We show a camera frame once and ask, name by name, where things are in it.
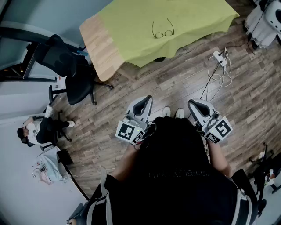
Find grey shoulder strap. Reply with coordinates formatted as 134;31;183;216
86;166;114;225
230;186;253;225

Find wooden table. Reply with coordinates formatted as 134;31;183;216
79;13;126;83

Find black flat box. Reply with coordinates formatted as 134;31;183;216
56;149;75;166

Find person's white shoe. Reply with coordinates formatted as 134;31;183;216
162;105;172;118
175;107;185;120

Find black mesh office chair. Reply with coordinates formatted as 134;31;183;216
33;34;115;106

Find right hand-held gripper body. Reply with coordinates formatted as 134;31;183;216
196;111;233;145

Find grey right shoulder strap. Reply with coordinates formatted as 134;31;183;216
230;186;253;225

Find person's left white shoe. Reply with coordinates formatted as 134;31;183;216
162;105;172;118

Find thin-framed eyeglasses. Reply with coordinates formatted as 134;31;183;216
151;18;175;40

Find black cable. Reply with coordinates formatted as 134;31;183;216
199;48;227;102

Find green tablecloth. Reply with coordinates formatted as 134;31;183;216
97;0;240;68

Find pale blue cloth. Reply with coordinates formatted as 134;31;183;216
32;151;71;185

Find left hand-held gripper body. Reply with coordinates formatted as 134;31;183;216
115;113;151;145

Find person's black shirt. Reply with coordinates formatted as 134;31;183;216
76;116;267;225

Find person's right forearm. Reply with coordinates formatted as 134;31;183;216
207;140;233;179

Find white rounded device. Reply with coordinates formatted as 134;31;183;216
264;0;281;34

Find person's left forearm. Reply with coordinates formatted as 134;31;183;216
112;142;144;183

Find grey left shoulder strap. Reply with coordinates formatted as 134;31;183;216
86;166;114;225

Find person's right white shoe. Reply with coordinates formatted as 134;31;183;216
175;107;185;120

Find white lace cloth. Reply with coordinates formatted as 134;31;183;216
244;6;281;48

